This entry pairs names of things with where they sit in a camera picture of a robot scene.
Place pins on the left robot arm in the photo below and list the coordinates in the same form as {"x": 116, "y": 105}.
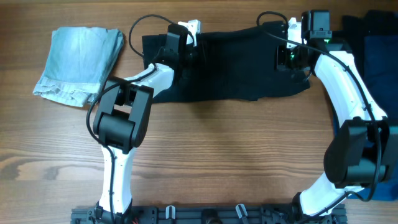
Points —
{"x": 122, "y": 118}

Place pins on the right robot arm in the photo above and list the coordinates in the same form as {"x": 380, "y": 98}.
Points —
{"x": 362, "y": 155}

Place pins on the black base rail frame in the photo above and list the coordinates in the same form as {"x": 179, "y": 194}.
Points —
{"x": 265, "y": 214}

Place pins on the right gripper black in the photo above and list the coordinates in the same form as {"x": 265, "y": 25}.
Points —
{"x": 280, "y": 63}

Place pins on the dark navy folded garment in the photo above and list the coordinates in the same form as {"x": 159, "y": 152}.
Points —
{"x": 374, "y": 22}

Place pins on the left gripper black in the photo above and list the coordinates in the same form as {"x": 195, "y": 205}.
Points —
{"x": 202, "y": 58}

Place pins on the folded light blue jeans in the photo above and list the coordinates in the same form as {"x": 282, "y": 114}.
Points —
{"x": 79, "y": 62}

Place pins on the black shorts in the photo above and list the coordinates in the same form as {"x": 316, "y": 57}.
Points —
{"x": 236, "y": 65}

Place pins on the blue garment under pile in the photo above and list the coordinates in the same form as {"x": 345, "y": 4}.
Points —
{"x": 381, "y": 77}

